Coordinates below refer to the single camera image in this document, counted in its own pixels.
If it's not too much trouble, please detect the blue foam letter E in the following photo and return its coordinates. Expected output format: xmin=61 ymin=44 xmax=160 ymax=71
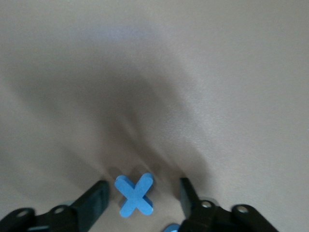
xmin=164 ymin=222 xmax=182 ymax=232

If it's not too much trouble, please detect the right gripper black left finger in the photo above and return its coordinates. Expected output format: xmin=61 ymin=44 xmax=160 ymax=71
xmin=0 ymin=180 xmax=109 ymax=232

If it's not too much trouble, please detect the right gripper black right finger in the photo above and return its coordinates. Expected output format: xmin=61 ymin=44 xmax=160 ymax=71
xmin=180 ymin=177 xmax=278 ymax=232

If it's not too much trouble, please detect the blue foam letter X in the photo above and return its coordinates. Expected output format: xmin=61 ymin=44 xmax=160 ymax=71
xmin=114 ymin=173 xmax=154 ymax=218

